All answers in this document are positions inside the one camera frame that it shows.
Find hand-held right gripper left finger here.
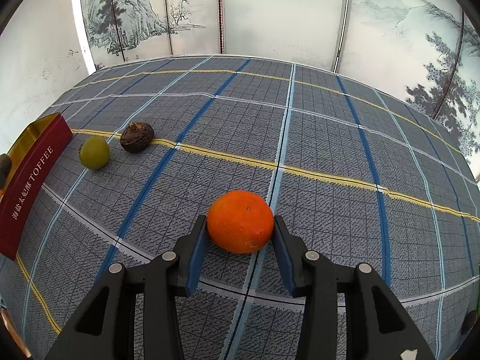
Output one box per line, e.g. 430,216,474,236
45,214,209,360

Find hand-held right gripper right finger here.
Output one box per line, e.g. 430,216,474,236
273,214,437,360

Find orange mandarin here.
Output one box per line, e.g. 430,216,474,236
207,190,275,254

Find red and gold tin box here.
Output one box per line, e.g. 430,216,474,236
0,112,74,261

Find dark brown wrinkled fruit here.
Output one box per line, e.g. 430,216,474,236
119,121,155,153
0,154,12,188

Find plaid tablecloth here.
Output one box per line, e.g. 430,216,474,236
0,55,480,360

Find green tomato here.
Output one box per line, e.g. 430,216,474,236
79,136,111,170

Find painted folding screen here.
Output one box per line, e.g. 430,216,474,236
71,0,480,181

